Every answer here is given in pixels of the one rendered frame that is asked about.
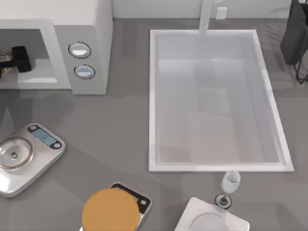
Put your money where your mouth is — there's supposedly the large round microwave knob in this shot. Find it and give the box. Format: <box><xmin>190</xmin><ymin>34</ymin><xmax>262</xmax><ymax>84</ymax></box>
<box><xmin>68</xmin><ymin>41</ymin><xmax>92</xmax><ymax>59</ymax></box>

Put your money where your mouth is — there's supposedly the small round microwave knob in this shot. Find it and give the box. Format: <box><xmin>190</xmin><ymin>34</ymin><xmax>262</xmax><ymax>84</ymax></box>
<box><xmin>73</xmin><ymin>64</ymin><xmax>96</xmax><ymax>80</ymax></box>

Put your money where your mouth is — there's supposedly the pale microwave oven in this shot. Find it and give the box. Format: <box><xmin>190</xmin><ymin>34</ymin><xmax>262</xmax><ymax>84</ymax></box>
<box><xmin>0</xmin><ymin>0</ymin><xmax>114</xmax><ymax>96</ymax></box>

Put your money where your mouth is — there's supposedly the clear glass bowl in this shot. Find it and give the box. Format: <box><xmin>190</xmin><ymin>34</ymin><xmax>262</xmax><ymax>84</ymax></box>
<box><xmin>0</xmin><ymin>136</ymin><xmax>34</xmax><ymax>171</ymax></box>

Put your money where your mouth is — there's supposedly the round orange wooden board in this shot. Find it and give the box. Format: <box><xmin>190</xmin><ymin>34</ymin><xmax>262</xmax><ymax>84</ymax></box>
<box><xmin>80</xmin><ymin>187</ymin><xmax>141</xmax><ymax>231</ymax></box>

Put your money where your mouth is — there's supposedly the tall white tap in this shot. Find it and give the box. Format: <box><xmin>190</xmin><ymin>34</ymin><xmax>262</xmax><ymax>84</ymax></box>
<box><xmin>198</xmin><ymin>0</ymin><xmax>212</xmax><ymax>36</ymax></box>

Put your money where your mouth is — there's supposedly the black and silver kitchen scale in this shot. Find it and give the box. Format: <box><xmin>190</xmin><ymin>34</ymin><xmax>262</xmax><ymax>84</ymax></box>
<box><xmin>109</xmin><ymin>181</ymin><xmax>153</xmax><ymax>229</ymax></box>

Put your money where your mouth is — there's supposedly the white sink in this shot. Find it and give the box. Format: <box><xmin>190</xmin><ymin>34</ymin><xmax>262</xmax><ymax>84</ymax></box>
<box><xmin>148</xmin><ymin>29</ymin><xmax>295</xmax><ymax>173</ymax></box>

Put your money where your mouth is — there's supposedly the small white tap lever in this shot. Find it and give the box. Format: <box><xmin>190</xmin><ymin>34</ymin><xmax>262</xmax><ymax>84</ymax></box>
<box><xmin>215</xmin><ymin>6</ymin><xmax>228</xmax><ymax>20</ymax></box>

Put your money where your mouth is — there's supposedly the clear wine glass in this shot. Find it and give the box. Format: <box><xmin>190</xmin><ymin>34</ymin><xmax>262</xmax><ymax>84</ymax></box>
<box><xmin>214</xmin><ymin>170</ymin><xmax>242</xmax><ymax>209</ymax></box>

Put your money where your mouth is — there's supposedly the white square plate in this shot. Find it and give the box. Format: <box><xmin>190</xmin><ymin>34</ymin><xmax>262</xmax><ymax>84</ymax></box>
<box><xmin>173</xmin><ymin>196</ymin><xmax>251</xmax><ymax>231</ymax></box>

